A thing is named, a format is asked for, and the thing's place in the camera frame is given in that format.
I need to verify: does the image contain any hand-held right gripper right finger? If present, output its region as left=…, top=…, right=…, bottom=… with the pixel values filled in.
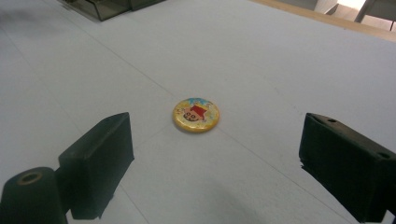
left=298, top=112, right=396, bottom=224

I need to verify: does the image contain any dark transparent box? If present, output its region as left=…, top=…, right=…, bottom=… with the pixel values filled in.
left=57, top=0, right=166, bottom=22

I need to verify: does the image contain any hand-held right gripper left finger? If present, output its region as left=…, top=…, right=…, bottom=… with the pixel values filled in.
left=55, top=112, right=135, bottom=220

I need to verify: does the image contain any yellow round cartoon badge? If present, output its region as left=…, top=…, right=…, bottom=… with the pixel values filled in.
left=172, top=97, right=220, bottom=134

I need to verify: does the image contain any metal stand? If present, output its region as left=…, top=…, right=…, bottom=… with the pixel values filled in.
left=324, top=0, right=396, bottom=32

